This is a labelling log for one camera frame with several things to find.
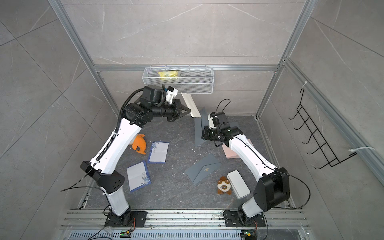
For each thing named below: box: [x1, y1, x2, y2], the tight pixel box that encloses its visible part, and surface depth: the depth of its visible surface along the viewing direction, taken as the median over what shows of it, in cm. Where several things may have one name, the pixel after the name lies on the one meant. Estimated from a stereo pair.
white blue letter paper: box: [127, 160, 151, 192], surface depth 92 cm
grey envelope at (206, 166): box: [184, 153, 222, 185], surface depth 92 cm
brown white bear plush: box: [217, 176, 232, 195], surface depth 83 cm
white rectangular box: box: [227, 170, 251, 199], surface depth 82 cm
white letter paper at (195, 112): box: [180, 92, 202, 118], surface depth 72 cm
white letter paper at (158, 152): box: [148, 141, 170, 164], surface depth 100 cm
